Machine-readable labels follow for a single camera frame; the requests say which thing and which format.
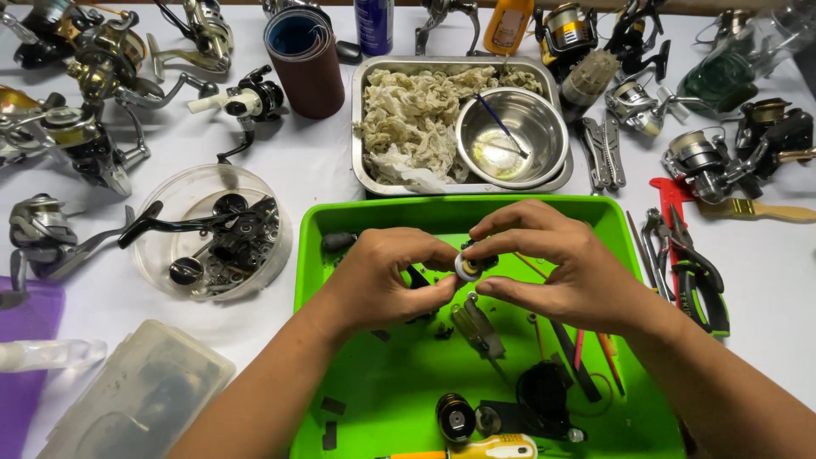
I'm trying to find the small black rounded cap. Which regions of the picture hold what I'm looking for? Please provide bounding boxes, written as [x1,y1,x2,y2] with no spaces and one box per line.
[335,40,364,66]

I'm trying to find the white and black fishing reel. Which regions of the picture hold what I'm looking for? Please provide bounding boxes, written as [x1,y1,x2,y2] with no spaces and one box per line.
[187,64,286,165]

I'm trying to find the person's right hand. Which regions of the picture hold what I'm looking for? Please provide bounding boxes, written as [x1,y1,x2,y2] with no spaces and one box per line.
[462,199,646,336]

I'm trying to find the black reel side plate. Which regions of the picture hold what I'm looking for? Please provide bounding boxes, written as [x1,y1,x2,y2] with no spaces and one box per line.
[475,399,588,443]

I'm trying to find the silver and black fishing reel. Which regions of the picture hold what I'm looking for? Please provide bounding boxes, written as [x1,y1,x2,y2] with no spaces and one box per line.
[660,126,767,205]

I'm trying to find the black and bronze fishing reel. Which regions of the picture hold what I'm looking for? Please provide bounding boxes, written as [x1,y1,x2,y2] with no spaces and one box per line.
[735,97,816,181]

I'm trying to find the clear plastic lidded box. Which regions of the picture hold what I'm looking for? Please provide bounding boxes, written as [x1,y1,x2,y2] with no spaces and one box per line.
[36,319,237,459]

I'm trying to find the brown sandpaper roll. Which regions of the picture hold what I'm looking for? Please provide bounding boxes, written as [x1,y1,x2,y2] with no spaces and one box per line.
[263,5,346,121]

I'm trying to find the red plastic caliper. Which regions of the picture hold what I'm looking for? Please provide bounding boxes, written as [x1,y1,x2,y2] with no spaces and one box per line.
[649,176,700,308]

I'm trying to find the black oval knob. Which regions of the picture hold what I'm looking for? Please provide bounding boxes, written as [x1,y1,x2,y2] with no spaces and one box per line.
[320,231,358,251]

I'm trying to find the green plastic tray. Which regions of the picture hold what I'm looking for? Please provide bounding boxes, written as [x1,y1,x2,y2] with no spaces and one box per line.
[290,194,686,459]

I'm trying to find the yellow and black fishing reel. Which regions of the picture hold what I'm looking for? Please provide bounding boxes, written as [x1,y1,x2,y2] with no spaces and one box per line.
[533,3,600,82]

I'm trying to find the green and black pliers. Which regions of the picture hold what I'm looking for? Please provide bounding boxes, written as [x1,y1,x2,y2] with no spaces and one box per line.
[668,204,732,339]

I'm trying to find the steel folding multi-tool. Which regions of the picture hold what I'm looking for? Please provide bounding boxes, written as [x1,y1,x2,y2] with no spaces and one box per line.
[579,116,628,195]

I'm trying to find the blue spray can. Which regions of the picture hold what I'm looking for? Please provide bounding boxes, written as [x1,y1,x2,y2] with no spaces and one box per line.
[354,0,395,57]

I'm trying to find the flat black strip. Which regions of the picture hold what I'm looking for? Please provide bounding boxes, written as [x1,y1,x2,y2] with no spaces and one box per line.
[550,317,604,404]

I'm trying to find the black reel crank handle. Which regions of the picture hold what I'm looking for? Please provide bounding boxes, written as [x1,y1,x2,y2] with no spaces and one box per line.
[118,200,240,250]

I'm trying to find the black reel spool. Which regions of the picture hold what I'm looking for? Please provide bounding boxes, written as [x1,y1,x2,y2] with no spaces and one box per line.
[436,393,477,443]

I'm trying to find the orange pencil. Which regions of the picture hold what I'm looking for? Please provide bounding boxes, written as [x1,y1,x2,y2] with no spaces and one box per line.
[595,331,627,398]

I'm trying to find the wooden-handled paint brush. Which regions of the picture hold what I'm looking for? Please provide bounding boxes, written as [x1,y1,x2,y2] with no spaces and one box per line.
[697,197,816,223]

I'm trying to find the small silver fishing reel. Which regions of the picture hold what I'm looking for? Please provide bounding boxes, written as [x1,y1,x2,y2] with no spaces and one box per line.
[604,78,694,139]

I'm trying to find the translucent reel part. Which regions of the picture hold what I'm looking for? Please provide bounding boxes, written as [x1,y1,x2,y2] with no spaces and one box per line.
[450,292,513,385]

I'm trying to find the black reel rotor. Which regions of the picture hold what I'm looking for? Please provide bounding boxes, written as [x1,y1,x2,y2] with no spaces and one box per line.
[515,361,572,441]

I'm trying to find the thin wooden stick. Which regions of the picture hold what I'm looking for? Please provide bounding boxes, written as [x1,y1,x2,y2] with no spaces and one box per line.
[625,210,659,293]

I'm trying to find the clear round tub of parts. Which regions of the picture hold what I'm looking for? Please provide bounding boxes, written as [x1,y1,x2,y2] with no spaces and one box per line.
[129,164,294,302]

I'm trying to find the small white round reel part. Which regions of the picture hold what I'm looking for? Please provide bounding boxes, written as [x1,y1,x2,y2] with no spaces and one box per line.
[454,253,484,283]

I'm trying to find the thin blue-handled brush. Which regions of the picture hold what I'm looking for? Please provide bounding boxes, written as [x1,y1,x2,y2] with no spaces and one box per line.
[473,92,531,160]

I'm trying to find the yellow-handled screwdriver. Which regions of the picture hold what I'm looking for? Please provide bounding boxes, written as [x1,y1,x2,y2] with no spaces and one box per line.
[375,433,540,459]

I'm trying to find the grey silver fishing reel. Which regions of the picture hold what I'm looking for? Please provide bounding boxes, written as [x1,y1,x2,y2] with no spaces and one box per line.
[0,193,136,311]

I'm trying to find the orange plastic bottle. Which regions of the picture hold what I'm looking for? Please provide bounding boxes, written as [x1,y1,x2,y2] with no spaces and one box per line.
[482,0,535,56]

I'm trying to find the steel pliers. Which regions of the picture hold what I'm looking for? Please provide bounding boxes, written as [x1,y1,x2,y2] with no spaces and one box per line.
[640,208,678,302]

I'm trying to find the small black reel part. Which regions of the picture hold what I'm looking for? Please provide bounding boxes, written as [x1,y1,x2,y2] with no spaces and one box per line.
[460,239,500,271]

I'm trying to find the grey fishing reel frame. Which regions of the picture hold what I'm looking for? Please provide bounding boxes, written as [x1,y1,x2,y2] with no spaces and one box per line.
[414,0,481,57]

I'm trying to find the clear bag of green line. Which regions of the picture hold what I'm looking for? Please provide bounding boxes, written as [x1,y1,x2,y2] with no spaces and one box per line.
[676,5,816,120]

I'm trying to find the olive gold fishing reel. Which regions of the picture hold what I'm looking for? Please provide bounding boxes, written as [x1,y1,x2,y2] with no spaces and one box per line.
[65,11,219,111]

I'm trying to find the purple cloth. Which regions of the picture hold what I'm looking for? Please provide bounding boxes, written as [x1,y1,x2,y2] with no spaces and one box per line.
[0,275,66,459]

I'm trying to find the rectangular steel tray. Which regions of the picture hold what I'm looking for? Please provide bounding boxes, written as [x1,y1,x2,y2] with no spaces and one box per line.
[351,55,575,196]

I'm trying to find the round steel bowl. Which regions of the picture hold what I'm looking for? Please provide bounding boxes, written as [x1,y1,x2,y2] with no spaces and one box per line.
[455,87,570,191]

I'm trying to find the person's left hand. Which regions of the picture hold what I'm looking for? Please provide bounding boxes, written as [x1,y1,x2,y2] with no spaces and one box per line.
[319,226,462,339]

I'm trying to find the translucent plastic bottle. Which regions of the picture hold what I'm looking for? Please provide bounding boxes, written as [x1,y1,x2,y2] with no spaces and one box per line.
[560,49,621,123]

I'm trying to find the silver gold fishing reel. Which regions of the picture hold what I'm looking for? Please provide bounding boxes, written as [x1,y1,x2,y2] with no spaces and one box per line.
[145,0,235,75]

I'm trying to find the heap of crumpled beige rags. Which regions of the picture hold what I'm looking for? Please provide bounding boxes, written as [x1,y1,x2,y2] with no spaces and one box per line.
[354,65,544,192]

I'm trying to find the gold and black fishing reel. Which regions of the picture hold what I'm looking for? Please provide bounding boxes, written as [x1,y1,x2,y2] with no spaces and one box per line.
[0,85,153,197]

